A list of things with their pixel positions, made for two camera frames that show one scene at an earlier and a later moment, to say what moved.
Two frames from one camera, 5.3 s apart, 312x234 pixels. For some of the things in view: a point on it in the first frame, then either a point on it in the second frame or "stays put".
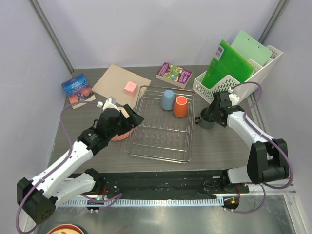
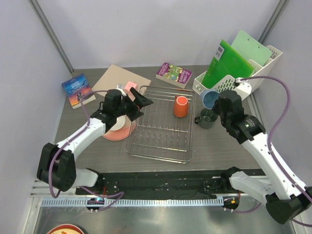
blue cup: x=167 y=101 to x=209 y=97
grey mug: x=203 y=122 stays put
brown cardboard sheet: x=112 y=83 stays put
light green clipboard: x=251 y=48 stays put
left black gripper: x=135 y=119 to x=138 y=103
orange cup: x=180 y=107 stays put
